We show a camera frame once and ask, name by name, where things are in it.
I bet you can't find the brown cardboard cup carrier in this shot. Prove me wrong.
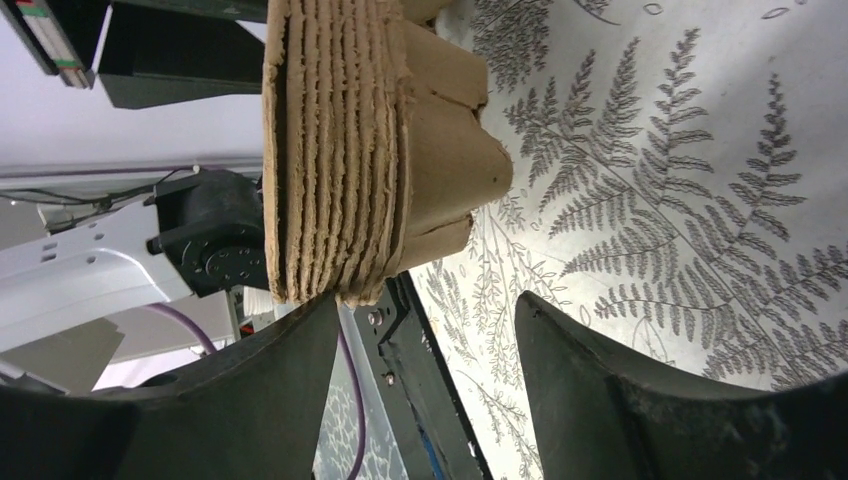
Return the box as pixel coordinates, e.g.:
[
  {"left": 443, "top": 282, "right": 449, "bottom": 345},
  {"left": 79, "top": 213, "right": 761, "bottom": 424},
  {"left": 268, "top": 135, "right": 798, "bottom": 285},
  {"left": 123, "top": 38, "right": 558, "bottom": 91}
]
[{"left": 261, "top": 1, "right": 513, "bottom": 306}]

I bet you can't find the floral table mat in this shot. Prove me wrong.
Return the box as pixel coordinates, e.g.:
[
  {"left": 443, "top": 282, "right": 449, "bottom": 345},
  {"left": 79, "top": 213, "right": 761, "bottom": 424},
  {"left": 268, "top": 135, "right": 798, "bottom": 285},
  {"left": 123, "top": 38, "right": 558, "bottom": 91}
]
[{"left": 413, "top": 1, "right": 847, "bottom": 479}]

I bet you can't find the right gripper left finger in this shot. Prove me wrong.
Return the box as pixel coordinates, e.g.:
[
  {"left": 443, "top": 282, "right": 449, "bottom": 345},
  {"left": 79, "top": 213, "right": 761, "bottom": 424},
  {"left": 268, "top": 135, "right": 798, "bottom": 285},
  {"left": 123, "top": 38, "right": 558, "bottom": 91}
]
[{"left": 1, "top": 294, "right": 339, "bottom": 479}]

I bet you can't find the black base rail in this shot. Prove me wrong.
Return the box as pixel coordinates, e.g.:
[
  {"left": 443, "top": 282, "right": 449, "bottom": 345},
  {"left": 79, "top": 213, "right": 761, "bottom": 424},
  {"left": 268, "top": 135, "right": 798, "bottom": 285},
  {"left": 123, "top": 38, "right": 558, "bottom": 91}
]
[{"left": 353, "top": 272, "right": 493, "bottom": 479}]

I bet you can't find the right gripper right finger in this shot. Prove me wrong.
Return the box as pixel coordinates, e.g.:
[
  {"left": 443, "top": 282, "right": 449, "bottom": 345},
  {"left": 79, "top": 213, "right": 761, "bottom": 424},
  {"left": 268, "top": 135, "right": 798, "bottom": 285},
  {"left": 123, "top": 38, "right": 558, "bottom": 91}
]
[{"left": 515, "top": 292, "right": 847, "bottom": 479}]

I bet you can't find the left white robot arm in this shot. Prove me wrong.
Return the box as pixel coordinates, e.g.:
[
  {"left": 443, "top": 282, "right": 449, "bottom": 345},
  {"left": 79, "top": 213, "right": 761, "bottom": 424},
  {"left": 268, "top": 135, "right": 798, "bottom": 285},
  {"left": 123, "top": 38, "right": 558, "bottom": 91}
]
[{"left": 1, "top": 170, "right": 269, "bottom": 350}]

